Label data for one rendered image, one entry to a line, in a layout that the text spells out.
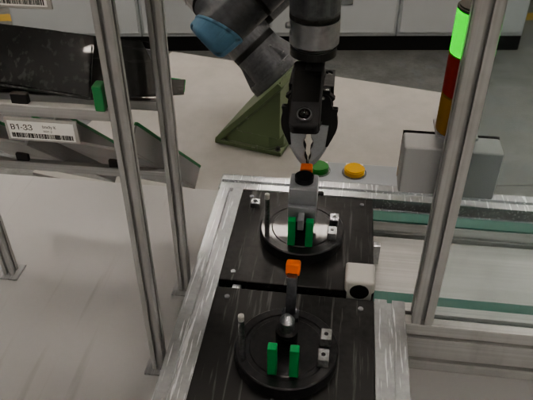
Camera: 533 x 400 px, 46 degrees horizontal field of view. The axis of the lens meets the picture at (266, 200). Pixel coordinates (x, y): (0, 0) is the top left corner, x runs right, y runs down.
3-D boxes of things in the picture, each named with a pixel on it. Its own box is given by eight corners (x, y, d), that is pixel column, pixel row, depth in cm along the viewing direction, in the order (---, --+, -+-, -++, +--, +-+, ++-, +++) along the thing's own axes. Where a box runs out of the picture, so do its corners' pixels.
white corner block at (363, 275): (343, 279, 100) (346, 260, 98) (372, 282, 100) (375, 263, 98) (343, 300, 97) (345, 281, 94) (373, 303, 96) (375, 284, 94)
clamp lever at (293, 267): (284, 308, 89) (286, 258, 87) (297, 309, 89) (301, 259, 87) (281, 319, 86) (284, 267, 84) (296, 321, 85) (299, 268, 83)
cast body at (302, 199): (291, 198, 105) (292, 163, 101) (317, 199, 105) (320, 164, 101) (285, 229, 99) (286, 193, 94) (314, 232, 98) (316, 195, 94)
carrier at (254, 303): (216, 294, 98) (212, 232, 90) (373, 309, 95) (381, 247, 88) (180, 433, 79) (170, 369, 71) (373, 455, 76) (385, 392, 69)
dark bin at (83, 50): (111, 83, 103) (114, 37, 102) (184, 94, 100) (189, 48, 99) (-5, 85, 77) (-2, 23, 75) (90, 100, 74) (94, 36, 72)
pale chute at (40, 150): (52, 171, 118) (59, 148, 119) (115, 182, 115) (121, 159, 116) (-52, 131, 91) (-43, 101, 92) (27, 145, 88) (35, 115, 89)
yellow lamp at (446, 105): (433, 117, 79) (439, 82, 76) (473, 120, 79) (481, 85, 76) (436, 138, 75) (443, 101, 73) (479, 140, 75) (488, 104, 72)
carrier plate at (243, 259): (243, 198, 118) (243, 188, 117) (371, 207, 115) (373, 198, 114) (219, 288, 99) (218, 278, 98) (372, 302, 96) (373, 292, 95)
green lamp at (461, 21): (446, 42, 73) (454, 1, 70) (491, 44, 73) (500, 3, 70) (451, 60, 69) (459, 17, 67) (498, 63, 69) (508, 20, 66)
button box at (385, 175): (301, 183, 130) (301, 158, 126) (404, 191, 128) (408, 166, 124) (297, 204, 125) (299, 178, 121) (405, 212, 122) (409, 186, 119)
